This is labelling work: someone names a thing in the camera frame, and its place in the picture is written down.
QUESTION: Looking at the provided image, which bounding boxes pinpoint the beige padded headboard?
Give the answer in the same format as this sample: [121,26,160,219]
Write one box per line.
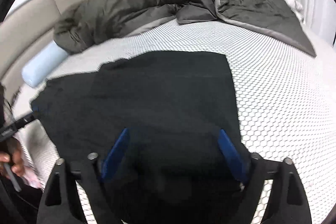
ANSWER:
[1,0,82,101]

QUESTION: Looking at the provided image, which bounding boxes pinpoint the black pants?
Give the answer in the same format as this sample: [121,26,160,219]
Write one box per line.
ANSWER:
[31,51,249,223]

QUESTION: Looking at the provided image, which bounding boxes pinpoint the white sheer curtain right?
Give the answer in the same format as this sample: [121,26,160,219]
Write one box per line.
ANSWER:
[298,0,335,47]

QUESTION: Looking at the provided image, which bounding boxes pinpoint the dark grey duvet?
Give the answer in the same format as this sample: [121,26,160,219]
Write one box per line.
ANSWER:
[54,0,316,57]

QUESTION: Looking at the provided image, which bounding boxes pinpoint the person's left hand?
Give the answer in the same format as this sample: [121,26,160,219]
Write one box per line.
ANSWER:
[1,138,25,178]

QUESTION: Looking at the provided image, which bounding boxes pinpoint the light blue pillow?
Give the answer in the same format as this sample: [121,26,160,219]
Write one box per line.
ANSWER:
[21,41,70,88]

